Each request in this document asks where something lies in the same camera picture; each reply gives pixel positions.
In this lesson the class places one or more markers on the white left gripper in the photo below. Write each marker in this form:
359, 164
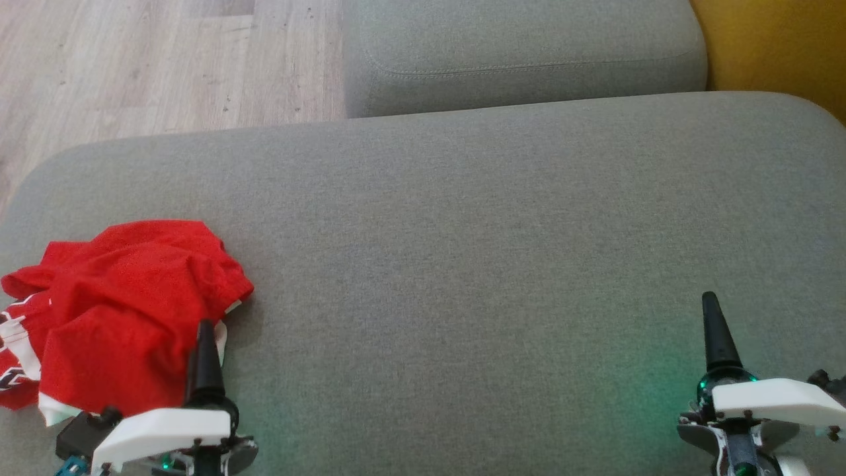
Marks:
165, 430

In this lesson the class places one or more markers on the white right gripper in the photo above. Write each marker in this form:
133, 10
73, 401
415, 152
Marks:
767, 400

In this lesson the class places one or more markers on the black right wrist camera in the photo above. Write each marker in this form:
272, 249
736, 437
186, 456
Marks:
829, 385

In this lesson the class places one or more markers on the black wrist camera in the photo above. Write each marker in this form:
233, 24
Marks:
82, 433
829, 385

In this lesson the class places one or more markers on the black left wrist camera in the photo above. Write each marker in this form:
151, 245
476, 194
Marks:
82, 433

